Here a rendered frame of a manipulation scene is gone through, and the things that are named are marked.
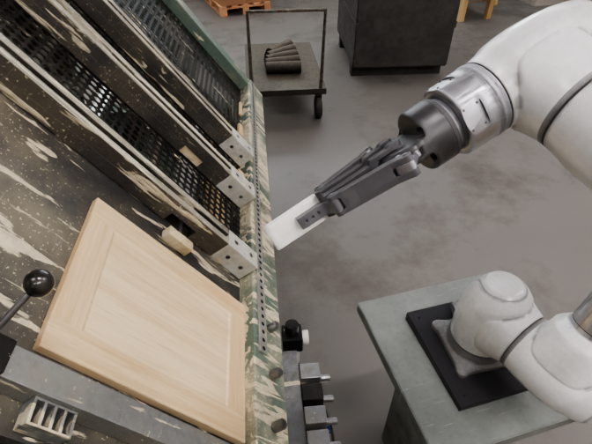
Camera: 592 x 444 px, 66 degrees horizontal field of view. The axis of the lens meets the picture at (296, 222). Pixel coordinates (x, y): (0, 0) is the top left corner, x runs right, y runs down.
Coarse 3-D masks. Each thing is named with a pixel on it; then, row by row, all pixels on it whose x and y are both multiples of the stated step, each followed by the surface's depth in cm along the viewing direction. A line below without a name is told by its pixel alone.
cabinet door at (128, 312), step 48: (96, 240) 91; (144, 240) 103; (96, 288) 85; (144, 288) 96; (192, 288) 110; (48, 336) 71; (96, 336) 79; (144, 336) 89; (192, 336) 101; (240, 336) 116; (144, 384) 82; (192, 384) 93; (240, 384) 106; (240, 432) 97
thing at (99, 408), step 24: (24, 360) 64; (48, 360) 67; (0, 384) 61; (24, 384) 62; (48, 384) 65; (72, 384) 68; (96, 384) 72; (72, 408) 67; (96, 408) 70; (120, 408) 73; (144, 408) 77; (120, 432) 73; (144, 432) 75; (168, 432) 79; (192, 432) 83
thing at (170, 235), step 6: (168, 228) 112; (162, 234) 112; (168, 234) 111; (174, 234) 112; (180, 234) 114; (168, 240) 112; (174, 240) 112; (180, 240) 112; (186, 240) 115; (174, 246) 113; (180, 246) 113; (186, 246) 114; (192, 246) 116; (180, 252) 115; (186, 252) 115
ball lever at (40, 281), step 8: (32, 272) 59; (40, 272) 60; (48, 272) 60; (24, 280) 59; (32, 280) 59; (40, 280) 59; (48, 280) 60; (24, 288) 59; (32, 288) 59; (40, 288) 59; (48, 288) 60; (24, 296) 60; (32, 296) 60; (40, 296) 60; (16, 304) 60; (24, 304) 60; (8, 312) 60; (16, 312) 60; (0, 320) 59; (8, 320) 60; (0, 328) 59
